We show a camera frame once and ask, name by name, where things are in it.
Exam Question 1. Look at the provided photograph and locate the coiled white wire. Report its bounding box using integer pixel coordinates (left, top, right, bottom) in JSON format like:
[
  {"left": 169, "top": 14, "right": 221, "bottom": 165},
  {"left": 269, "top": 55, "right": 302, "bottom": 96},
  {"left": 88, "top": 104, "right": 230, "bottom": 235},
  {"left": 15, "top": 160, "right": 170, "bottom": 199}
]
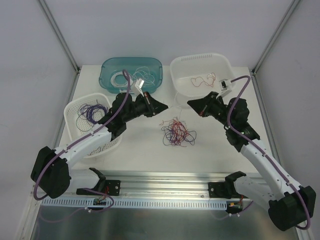
[{"left": 110, "top": 71, "right": 133, "bottom": 88}]

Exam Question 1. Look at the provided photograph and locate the white perforated tray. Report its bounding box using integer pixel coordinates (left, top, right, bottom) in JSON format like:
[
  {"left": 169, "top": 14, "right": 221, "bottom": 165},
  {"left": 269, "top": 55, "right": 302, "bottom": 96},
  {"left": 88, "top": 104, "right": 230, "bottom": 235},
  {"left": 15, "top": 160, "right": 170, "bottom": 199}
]
[{"left": 63, "top": 93, "right": 122, "bottom": 159}]

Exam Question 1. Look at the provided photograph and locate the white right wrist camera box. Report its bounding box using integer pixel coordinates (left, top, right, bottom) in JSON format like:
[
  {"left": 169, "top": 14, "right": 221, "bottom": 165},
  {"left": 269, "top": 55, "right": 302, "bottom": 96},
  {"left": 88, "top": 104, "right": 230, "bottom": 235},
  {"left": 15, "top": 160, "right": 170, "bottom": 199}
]
[{"left": 216, "top": 79, "right": 235, "bottom": 98}]

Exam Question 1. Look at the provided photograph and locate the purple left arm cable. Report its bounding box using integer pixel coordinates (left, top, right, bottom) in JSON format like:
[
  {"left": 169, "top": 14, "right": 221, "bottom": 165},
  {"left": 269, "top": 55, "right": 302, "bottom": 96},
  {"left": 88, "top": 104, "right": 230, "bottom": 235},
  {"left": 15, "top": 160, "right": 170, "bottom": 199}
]
[{"left": 33, "top": 69, "right": 131, "bottom": 201}]

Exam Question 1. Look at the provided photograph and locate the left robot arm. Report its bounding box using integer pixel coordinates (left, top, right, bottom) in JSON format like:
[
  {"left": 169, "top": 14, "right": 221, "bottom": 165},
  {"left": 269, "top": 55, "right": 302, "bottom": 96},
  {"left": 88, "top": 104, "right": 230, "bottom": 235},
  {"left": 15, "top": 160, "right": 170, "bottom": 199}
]
[{"left": 30, "top": 92, "right": 169, "bottom": 201}]

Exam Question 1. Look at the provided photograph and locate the red wire in tub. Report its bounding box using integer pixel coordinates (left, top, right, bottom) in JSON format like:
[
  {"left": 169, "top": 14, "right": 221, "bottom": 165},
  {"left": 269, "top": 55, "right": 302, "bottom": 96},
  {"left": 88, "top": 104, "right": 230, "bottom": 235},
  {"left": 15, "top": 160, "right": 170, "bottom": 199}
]
[{"left": 190, "top": 72, "right": 217, "bottom": 88}]

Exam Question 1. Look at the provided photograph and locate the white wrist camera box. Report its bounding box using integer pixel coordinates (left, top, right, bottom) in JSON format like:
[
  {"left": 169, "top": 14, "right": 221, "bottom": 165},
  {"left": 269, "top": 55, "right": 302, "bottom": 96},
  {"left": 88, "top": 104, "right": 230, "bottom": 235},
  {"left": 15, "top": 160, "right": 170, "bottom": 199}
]
[
  {"left": 131, "top": 78, "right": 145, "bottom": 96},
  {"left": 216, "top": 79, "right": 235, "bottom": 98}
]

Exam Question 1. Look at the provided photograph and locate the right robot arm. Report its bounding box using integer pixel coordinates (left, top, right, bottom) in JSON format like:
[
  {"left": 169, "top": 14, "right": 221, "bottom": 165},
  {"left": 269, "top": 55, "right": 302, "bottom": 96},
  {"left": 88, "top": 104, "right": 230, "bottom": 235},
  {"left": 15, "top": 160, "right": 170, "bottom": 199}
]
[{"left": 187, "top": 91, "right": 316, "bottom": 231}]

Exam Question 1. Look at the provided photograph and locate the aluminium frame rail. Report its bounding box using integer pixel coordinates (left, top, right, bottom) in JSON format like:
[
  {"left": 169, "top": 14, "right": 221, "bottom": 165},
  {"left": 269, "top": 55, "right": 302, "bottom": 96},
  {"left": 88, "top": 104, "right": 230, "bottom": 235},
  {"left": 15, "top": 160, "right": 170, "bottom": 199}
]
[{"left": 31, "top": 171, "right": 266, "bottom": 201}]

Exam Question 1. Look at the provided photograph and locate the white slotted cable duct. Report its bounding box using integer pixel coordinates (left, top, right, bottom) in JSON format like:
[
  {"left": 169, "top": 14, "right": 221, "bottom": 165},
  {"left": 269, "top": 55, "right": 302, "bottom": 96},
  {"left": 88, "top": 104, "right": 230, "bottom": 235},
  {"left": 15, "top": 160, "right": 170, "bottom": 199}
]
[{"left": 42, "top": 197, "right": 227, "bottom": 211}]

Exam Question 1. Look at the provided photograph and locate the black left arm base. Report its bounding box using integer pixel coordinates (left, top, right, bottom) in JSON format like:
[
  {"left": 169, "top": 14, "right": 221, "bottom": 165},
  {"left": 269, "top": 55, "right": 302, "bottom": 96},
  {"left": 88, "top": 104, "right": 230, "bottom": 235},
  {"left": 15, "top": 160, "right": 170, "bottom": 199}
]
[{"left": 76, "top": 179, "right": 121, "bottom": 196}]

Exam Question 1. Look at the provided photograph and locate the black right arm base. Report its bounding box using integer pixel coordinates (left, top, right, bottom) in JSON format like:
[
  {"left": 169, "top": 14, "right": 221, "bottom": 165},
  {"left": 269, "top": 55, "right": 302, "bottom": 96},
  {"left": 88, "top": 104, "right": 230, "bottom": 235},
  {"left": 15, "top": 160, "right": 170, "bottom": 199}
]
[{"left": 207, "top": 171, "right": 247, "bottom": 199}]

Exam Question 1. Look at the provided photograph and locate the white tub basket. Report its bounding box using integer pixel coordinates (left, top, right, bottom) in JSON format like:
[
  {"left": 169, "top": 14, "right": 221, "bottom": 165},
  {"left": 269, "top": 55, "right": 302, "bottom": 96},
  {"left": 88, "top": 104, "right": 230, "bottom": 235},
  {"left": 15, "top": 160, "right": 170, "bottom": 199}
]
[{"left": 169, "top": 52, "right": 236, "bottom": 108}]

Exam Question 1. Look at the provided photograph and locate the teal plastic bin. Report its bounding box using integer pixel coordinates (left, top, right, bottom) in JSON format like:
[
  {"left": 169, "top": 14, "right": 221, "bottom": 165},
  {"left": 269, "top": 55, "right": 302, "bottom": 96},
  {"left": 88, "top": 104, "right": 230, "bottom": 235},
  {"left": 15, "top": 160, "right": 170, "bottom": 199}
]
[{"left": 98, "top": 57, "right": 163, "bottom": 94}]

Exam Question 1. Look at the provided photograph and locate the coiled purple wire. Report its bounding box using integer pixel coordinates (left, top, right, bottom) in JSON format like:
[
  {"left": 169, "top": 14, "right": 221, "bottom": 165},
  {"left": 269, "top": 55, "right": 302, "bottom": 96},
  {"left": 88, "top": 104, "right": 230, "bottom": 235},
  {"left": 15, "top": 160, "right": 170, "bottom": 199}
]
[{"left": 86, "top": 104, "right": 110, "bottom": 126}]

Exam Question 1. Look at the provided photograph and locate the loose purple wire in tray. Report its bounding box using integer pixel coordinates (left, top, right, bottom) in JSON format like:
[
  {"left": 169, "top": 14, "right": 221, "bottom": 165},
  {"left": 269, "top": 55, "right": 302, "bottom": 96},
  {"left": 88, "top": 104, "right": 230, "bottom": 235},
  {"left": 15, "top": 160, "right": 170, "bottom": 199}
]
[{"left": 91, "top": 144, "right": 106, "bottom": 155}]

